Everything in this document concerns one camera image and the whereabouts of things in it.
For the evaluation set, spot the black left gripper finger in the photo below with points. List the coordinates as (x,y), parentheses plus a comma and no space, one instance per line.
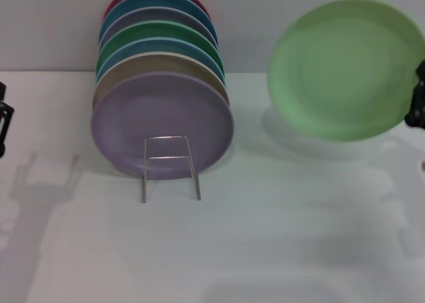
(7,120)

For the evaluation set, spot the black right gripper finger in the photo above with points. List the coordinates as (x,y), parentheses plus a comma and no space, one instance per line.
(419,107)

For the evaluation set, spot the light green plate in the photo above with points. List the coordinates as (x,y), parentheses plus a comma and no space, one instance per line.
(338,70)

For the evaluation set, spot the lavender purple plate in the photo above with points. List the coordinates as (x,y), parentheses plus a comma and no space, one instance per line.
(159,110)

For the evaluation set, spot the beige plate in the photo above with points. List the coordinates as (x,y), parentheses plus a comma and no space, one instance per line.
(149,63)

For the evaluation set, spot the light blue plate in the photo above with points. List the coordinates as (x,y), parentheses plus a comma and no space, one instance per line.
(156,45)

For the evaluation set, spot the dark green plate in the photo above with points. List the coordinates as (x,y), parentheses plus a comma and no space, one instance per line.
(159,30)

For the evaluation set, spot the grey lavender plate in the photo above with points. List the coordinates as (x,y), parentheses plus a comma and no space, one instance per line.
(159,15)

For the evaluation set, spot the teal blue plate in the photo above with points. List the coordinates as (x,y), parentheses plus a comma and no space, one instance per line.
(159,0)

